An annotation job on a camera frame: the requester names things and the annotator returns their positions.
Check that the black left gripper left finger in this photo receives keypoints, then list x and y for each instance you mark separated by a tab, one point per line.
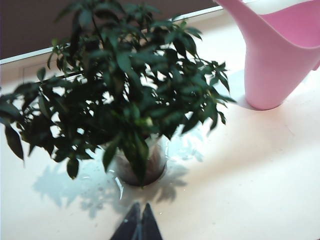
128	225

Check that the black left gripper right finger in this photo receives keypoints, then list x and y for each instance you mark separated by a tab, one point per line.
150	225

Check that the pink plastic watering can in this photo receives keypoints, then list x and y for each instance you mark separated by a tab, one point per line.
262	75

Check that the clear glass plant jar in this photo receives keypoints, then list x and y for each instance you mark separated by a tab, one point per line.
157	162

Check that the green leafy plant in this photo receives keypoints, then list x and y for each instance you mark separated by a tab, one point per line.
120	100

